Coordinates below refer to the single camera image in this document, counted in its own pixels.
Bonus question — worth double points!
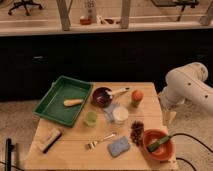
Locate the green plastic tray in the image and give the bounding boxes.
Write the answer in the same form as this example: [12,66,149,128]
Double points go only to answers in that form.
[34,76,93,127]

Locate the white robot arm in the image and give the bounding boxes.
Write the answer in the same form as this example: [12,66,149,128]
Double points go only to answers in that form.
[158,62,213,126]

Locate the black office chair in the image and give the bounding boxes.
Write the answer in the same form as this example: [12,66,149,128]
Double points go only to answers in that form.
[8,0,43,16]

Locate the clear plastic cup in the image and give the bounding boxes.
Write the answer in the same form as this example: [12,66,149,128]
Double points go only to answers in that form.
[113,106,129,124]

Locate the brown pine cone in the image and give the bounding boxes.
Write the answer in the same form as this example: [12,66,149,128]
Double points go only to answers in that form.
[130,121,144,146]

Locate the white handled spoon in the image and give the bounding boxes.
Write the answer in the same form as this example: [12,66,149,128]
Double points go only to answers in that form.
[107,87,130,98]

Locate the orange topped shaker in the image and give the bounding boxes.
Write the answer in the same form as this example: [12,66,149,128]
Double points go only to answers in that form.
[131,90,143,107]

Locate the black cable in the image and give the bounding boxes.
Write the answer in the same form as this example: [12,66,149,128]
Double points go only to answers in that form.
[170,132,213,171]

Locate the red white bottle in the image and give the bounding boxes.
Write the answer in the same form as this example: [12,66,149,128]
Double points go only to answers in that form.
[79,16,91,25]

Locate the orange bowl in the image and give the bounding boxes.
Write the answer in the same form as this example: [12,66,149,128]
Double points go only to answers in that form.
[142,129,175,161]

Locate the green cucumber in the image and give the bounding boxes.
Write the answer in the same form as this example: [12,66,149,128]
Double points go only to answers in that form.
[147,136,170,152]

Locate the dark brown bowl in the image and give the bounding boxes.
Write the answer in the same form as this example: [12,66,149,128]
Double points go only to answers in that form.
[92,87,112,108]

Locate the blue sponge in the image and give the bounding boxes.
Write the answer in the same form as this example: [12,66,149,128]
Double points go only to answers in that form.
[107,136,130,157]

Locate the black stand post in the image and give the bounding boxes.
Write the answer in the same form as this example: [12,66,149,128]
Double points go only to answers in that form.
[5,138,14,171]

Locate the silver fork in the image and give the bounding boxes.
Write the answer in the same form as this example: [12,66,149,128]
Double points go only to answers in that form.
[85,132,117,150]

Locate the small green plastic cup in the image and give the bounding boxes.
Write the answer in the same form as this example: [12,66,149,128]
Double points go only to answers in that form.
[84,112,97,127]

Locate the wooden block brush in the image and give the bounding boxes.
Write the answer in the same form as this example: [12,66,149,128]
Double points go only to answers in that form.
[39,128,62,153]

